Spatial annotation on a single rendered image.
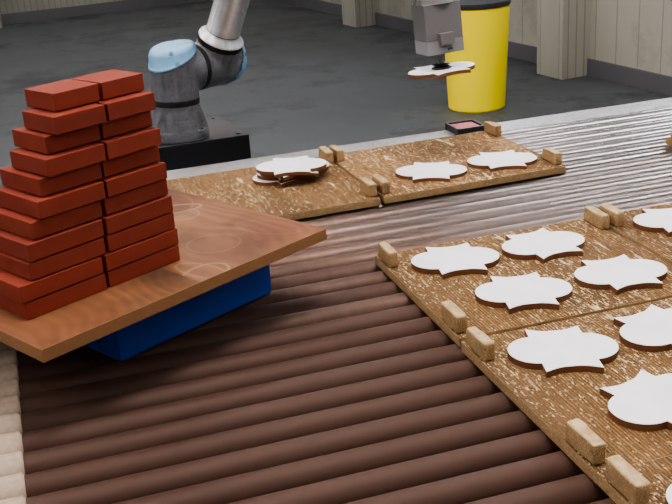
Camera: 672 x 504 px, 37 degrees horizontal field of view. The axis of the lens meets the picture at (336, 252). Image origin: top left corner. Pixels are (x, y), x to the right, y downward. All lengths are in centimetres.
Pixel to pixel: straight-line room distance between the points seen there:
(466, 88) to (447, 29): 438
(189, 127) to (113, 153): 117
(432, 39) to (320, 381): 100
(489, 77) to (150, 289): 529
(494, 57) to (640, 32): 112
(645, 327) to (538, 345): 16
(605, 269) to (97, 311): 77
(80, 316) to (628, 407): 68
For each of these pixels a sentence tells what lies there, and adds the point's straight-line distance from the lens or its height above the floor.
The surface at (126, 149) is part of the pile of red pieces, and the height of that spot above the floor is 122.
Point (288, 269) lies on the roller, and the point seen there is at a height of 92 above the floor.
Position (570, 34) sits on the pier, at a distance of 748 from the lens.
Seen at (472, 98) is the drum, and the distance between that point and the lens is 657.
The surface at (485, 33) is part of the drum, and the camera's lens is 648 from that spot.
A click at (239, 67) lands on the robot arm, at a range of 266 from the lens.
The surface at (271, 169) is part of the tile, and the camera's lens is 213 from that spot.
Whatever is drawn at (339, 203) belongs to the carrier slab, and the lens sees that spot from 199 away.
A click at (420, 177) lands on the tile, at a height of 94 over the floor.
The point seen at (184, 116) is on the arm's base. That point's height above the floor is 100.
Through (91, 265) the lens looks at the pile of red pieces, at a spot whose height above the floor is 108.
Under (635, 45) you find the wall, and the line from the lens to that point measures 723.
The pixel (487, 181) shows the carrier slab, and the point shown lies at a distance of 210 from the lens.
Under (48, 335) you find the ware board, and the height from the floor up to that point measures 104.
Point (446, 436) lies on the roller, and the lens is 123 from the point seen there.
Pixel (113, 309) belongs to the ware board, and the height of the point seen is 104.
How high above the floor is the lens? 156
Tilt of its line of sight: 21 degrees down
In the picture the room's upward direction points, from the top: 4 degrees counter-clockwise
